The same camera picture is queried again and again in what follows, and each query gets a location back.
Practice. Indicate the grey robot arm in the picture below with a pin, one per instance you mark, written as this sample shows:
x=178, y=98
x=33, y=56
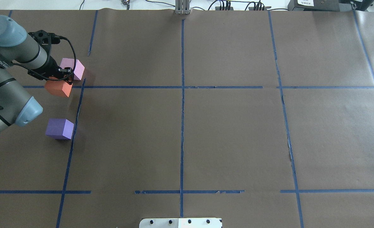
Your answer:
x=31, y=51

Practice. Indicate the black connector hub left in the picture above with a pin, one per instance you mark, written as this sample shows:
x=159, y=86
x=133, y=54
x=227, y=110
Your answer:
x=224, y=6

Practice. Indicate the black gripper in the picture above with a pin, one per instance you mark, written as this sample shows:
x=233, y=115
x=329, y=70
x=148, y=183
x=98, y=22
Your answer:
x=52, y=66

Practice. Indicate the grey aluminium post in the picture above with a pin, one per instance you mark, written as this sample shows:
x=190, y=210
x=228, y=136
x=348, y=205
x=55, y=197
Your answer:
x=182, y=7

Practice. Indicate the black connector hub right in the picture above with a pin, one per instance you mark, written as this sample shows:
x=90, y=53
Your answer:
x=256, y=6

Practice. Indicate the pink foam cube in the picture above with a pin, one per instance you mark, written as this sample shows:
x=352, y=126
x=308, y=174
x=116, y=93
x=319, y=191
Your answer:
x=76, y=65

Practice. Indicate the black connector hub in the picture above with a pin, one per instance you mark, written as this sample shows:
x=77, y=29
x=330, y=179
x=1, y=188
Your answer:
x=224, y=6
x=256, y=6

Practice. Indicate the black device box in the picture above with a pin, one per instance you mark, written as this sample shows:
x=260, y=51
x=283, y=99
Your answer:
x=320, y=5

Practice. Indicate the orange foam cube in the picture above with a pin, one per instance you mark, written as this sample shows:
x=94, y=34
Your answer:
x=58, y=88

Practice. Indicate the white metal base plate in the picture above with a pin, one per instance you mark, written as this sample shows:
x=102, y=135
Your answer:
x=181, y=223

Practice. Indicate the purple foam cube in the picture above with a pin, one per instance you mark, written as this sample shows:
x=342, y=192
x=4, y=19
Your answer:
x=60, y=129

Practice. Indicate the brown paper table cover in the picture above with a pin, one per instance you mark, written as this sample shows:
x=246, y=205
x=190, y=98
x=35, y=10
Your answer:
x=262, y=119

